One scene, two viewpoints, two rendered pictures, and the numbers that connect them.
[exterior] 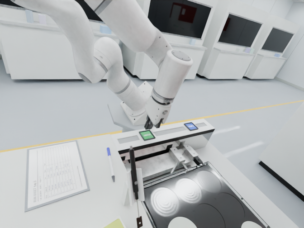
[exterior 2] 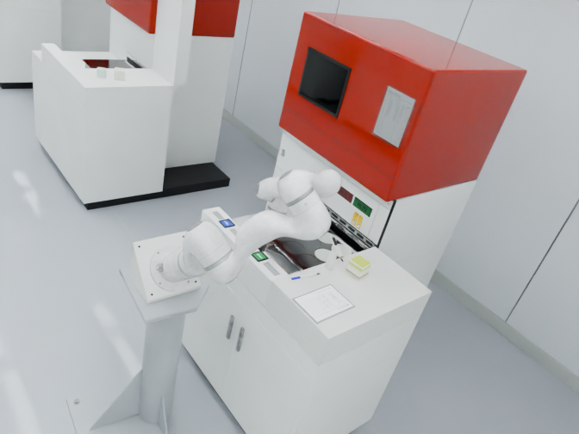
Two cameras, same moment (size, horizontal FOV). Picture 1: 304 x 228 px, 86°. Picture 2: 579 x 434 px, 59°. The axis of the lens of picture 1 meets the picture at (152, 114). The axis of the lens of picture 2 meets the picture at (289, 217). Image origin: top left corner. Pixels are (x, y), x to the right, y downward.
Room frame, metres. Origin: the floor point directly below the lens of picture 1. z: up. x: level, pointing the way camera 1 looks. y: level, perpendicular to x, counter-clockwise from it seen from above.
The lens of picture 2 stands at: (0.76, 1.73, 2.23)
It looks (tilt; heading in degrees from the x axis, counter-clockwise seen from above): 31 degrees down; 260
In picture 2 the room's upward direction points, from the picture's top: 15 degrees clockwise
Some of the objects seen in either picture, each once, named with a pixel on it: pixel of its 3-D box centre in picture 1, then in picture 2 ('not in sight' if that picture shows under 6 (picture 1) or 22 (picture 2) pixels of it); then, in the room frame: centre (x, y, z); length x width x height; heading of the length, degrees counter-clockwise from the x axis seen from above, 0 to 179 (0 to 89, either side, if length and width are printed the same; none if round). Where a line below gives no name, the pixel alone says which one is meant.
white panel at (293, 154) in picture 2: not in sight; (325, 194); (0.23, -0.55, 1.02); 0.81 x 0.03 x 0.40; 126
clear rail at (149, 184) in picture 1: (177, 174); (281, 251); (0.44, -0.16, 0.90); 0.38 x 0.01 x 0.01; 126
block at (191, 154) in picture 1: (189, 151); not in sight; (0.59, -0.22, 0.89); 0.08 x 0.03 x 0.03; 36
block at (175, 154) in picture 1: (176, 155); not in sight; (0.55, -0.16, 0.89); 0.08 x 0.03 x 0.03; 36
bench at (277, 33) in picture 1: (263, 49); not in sight; (6.92, -3.46, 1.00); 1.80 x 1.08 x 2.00; 126
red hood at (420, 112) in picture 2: not in sight; (395, 100); (-0.02, -0.74, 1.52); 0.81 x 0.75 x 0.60; 126
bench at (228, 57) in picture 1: (226, 43); not in sight; (5.62, -1.69, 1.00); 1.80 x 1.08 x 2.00; 126
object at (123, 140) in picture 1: (166, 141); (239, 252); (0.63, -0.10, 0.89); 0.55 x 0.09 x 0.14; 126
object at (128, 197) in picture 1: (133, 192); (335, 255); (0.24, 0.00, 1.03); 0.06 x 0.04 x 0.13; 36
